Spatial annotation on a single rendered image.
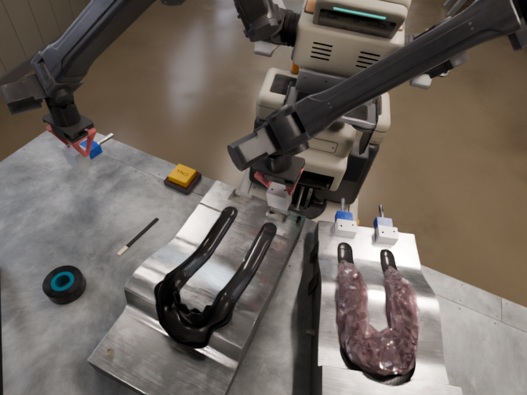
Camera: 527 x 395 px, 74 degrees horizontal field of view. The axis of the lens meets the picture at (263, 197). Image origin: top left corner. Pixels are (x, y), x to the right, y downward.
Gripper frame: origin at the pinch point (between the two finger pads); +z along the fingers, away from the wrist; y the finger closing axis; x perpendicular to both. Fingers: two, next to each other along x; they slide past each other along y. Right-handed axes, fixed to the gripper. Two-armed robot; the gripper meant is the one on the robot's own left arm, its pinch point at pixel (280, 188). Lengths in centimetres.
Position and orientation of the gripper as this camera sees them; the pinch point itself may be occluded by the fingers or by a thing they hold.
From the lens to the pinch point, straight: 83.7
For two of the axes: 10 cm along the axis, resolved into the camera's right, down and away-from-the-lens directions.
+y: 9.1, 2.9, -3.1
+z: 0.9, 5.9, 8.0
